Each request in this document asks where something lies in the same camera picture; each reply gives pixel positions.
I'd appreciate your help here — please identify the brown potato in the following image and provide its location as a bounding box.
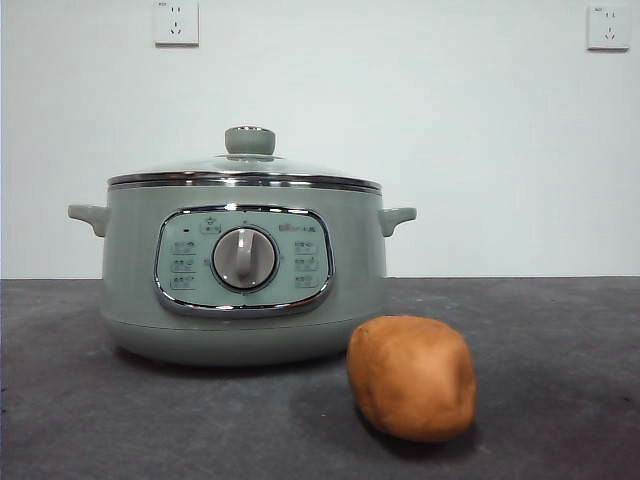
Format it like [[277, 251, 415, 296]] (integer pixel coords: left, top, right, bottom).
[[346, 314, 477, 444]]

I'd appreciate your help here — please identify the white wall socket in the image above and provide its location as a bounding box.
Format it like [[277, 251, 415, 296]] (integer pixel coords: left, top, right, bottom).
[[153, 0, 200, 49], [586, 5, 631, 53]]

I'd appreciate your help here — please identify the glass lid with green knob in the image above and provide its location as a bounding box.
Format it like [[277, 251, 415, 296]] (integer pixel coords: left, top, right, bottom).
[[108, 126, 384, 191]]

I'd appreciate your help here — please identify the pale green electric pot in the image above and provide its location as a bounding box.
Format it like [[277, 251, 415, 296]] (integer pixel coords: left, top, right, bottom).
[[67, 185, 418, 369]]

